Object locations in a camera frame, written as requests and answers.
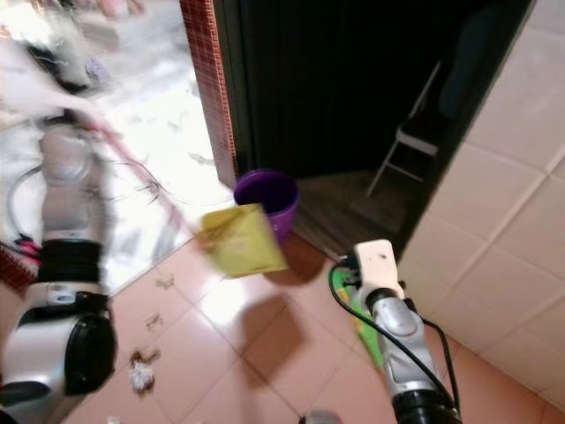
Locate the green broom with blue handle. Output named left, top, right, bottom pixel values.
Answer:
left=328, top=265, right=388, bottom=372

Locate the yellow-green dustpan with red handle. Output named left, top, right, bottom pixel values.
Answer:
left=93, top=119, right=290, bottom=279

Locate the purple plastic bucket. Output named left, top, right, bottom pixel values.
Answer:
left=233, top=169, right=301, bottom=244

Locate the grey folding chair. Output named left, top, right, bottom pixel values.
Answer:
left=366, top=57, right=478, bottom=200

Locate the pink slipper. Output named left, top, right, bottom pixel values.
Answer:
left=13, top=234, right=41, bottom=261

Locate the crumpled white paper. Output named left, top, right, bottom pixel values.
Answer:
left=127, top=348, right=162, bottom=396

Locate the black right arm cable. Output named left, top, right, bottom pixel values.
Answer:
left=327, top=263, right=464, bottom=416

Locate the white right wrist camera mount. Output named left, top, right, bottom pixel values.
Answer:
left=351, top=238, right=405, bottom=310

